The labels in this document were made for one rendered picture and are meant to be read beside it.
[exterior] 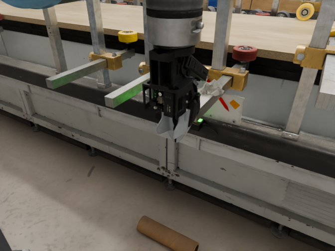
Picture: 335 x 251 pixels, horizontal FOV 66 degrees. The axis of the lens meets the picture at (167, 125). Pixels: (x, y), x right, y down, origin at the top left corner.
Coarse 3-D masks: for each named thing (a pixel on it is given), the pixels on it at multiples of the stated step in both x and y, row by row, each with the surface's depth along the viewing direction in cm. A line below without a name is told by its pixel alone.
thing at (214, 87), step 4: (204, 84) 69; (208, 84) 69; (212, 84) 67; (216, 84) 68; (220, 84) 69; (204, 88) 66; (208, 88) 66; (212, 88) 67; (216, 88) 67; (220, 88) 66; (200, 92) 66; (204, 92) 66; (208, 92) 66; (212, 92) 65; (216, 92) 65; (220, 92) 65
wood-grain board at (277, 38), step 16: (0, 0) 217; (16, 16) 147; (32, 16) 146; (64, 16) 146; (80, 16) 146; (112, 16) 146; (128, 16) 146; (208, 16) 146; (240, 16) 146; (256, 16) 146; (272, 16) 146; (112, 32) 117; (208, 32) 110; (240, 32) 110; (256, 32) 110; (272, 32) 110; (288, 32) 110; (304, 32) 110; (208, 48) 97; (272, 48) 88; (288, 48) 88
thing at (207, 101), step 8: (240, 64) 86; (248, 64) 89; (224, 80) 74; (224, 88) 72; (200, 96) 65; (208, 96) 65; (216, 96) 68; (200, 104) 61; (208, 104) 64; (200, 112) 60
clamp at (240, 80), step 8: (208, 72) 80; (216, 72) 78; (224, 72) 77; (232, 72) 77; (248, 72) 77; (216, 80) 79; (232, 80) 77; (240, 80) 76; (232, 88) 78; (240, 88) 77
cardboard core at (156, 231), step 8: (144, 216) 128; (144, 224) 124; (152, 224) 124; (160, 224) 124; (144, 232) 124; (152, 232) 122; (160, 232) 121; (168, 232) 120; (176, 232) 121; (160, 240) 120; (168, 240) 118; (176, 240) 117; (184, 240) 117; (192, 240) 117; (176, 248) 116; (184, 248) 114; (192, 248) 114
